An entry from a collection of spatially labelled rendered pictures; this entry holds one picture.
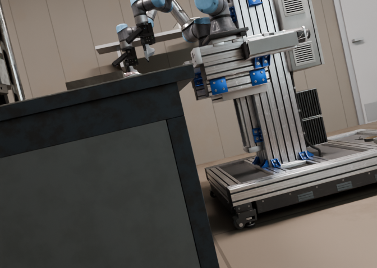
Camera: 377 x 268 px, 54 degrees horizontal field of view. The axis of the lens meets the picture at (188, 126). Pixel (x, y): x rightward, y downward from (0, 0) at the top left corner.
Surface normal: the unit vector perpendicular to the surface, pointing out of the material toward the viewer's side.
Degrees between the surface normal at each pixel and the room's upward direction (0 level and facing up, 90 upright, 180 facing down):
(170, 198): 90
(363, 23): 90
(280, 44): 90
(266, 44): 90
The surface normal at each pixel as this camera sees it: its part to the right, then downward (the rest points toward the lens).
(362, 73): 0.11, 0.03
